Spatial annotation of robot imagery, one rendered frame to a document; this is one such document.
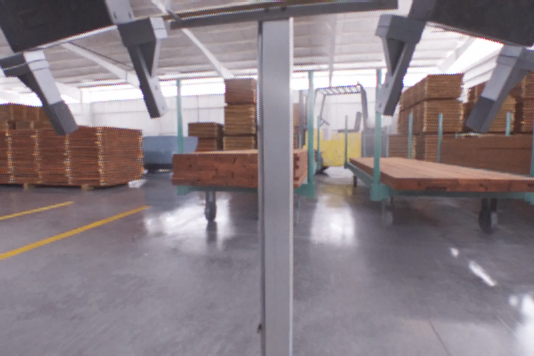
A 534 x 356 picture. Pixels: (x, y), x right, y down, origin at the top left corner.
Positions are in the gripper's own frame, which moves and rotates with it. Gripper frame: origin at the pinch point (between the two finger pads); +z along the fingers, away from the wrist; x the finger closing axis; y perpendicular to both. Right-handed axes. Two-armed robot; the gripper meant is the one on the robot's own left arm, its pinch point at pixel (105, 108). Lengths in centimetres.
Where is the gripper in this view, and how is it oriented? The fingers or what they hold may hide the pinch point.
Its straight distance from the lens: 40.3
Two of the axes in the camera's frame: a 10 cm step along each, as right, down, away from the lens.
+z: 1.8, 8.6, 4.7
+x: -9.8, 1.2, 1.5
